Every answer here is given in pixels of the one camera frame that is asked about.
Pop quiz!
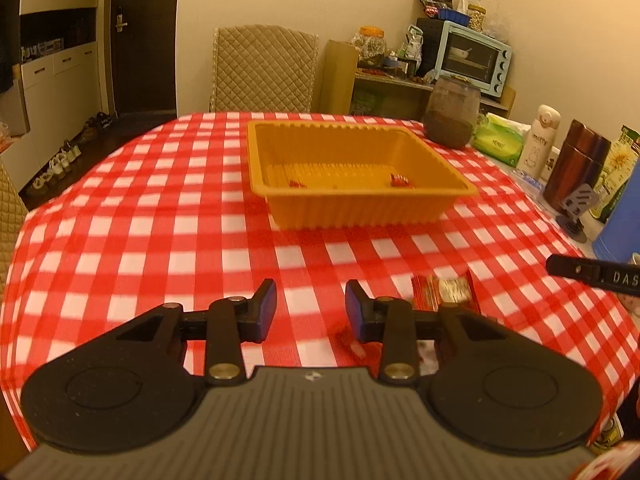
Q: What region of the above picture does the red foil snack packet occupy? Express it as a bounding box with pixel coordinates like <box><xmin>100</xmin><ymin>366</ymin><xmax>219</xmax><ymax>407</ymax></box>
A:
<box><xmin>390</xmin><ymin>174</ymin><xmax>413</xmax><ymax>188</ymax></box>

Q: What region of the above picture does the blue plastic container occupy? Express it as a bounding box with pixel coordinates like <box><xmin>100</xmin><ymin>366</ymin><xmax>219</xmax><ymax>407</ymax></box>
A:
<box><xmin>592</xmin><ymin>164</ymin><xmax>640</xmax><ymax>263</ymax></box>

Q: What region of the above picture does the red gold triangular snack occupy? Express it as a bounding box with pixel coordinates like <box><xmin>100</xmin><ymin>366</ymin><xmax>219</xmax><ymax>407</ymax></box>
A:
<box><xmin>411</xmin><ymin>270</ymin><xmax>480</xmax><ymax>313</ymax></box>

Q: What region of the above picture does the grey phone stand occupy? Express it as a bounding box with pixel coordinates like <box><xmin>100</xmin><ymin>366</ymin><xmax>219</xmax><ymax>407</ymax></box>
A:
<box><xmin>555</xmin><ymin>183</ymin><xmax>599</xmax><ymax>243</ymax></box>

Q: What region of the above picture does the sunflower print bag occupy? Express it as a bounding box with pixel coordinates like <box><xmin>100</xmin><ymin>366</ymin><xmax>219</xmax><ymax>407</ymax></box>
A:
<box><xmin>589</xmin><ymin>125</ymin><xmax>639</xmax><ymax>223</ymax></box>

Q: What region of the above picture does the blue white small box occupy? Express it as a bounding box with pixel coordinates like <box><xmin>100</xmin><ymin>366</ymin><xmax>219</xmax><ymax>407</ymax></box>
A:
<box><xmin>511</xmin><ymin>169</ymin><xmax>544</xmax><ymax>196</ymax></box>

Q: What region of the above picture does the brown metal thermos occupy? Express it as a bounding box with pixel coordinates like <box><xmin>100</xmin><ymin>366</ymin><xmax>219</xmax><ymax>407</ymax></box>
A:
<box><xmin>542</xmin><ymin>119</ymin><xmax>612</xmax><ymax>211</ymax></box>

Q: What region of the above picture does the red white checkered tablecloth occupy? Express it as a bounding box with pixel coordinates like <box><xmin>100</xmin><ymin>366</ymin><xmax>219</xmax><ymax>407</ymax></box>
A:
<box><xmin>1</xmin><ymin>113</ymin><xmax>639</xmax><ymax>446</ymax></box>

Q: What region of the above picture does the white miffy bottle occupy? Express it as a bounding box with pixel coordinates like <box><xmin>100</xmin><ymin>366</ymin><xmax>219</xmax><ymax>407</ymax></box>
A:
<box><xmin>516</xmin><ymin>105</ymin><xmax>561</xmax><ymax>179</ymax></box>

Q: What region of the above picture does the orange plastic tray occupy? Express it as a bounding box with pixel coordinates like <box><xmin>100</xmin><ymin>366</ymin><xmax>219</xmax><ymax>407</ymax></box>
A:
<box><xmin>247</xmin><ymin>120</ymin><xmax>477</xmax><ymax>230</ymax></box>

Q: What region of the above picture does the green tissue pack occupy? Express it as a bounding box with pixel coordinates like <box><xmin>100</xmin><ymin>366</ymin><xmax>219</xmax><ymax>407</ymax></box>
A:
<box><xmin>471</xmin><ymin>113</ymin><xmax>530</xmax><ymax>168</ymax></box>

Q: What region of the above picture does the dark glass jar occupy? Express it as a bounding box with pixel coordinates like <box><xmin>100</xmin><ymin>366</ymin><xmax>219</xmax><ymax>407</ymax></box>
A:
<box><xmin>422</xmin><ymin>75</ymin><xmax>480</xmax><ymax>150</ymax></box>

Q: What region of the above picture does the wooden side shelf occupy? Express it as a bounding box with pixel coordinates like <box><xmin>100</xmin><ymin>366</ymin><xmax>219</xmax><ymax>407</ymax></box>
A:
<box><xmin>319</xmin><ymin>39</ymin><xmax>518</xmax><ymax>123</ymax></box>

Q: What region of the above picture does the beige quilted side chair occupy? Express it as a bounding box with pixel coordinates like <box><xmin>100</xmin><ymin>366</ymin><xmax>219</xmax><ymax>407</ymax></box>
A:
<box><xmin>0</xmin><ymin>165</ymin><xmax>27</xmax><ymax>290</ymax></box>

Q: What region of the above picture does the orange lid snack jar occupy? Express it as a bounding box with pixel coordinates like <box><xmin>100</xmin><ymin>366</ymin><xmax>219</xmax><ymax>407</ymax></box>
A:
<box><xmin>350</xmin><ymin>26</ymin><xmax>387</xmax><ymax>68</ymax></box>

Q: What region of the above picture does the light blue toaster oven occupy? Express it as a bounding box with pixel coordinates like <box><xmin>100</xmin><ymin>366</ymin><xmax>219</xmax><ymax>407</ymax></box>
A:
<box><xmin>416</xmin><ymin>18</ymin><xmax>512</xmax><ymax>98</ymax></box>

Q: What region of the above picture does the nut jar on oven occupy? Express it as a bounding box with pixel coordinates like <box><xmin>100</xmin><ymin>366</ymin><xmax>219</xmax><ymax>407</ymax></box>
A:
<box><xmin>466</xmin><ymin>3</ymin><xmax>486</xmax><ymax>32</ymax></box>

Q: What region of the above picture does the blue basket on oven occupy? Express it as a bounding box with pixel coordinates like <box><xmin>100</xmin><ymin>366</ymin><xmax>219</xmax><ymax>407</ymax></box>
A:
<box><xmin>437</xmin><ymin>8</ymin><xmax>470</xmax><ymax>27</ymax></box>

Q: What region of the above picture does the dark wooden door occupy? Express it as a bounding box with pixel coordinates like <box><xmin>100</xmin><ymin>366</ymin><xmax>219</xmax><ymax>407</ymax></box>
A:
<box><xmin>111</xmin><ymin>0</ymin><xmax>177</xmax><ymax>115</ymax></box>

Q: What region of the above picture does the white storage cabinet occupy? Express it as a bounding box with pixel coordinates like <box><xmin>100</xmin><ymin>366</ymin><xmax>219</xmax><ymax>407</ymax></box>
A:
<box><xmin>1</xmin><ymin>0</ymin><xmax>101</xmax><ymax>188</ymax></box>

